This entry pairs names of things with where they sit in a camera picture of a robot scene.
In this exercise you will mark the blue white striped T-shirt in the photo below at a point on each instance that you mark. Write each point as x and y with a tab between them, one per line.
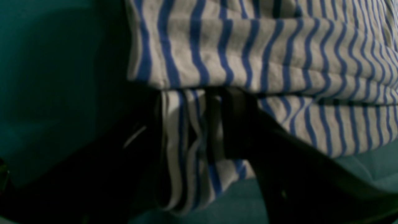
327	69

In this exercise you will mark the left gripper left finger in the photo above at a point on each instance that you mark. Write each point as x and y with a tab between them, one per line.
99	183

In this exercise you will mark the teal table cloth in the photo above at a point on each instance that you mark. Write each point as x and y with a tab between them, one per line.
63	85

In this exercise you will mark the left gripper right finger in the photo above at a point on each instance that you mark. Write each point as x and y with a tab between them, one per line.
299	184

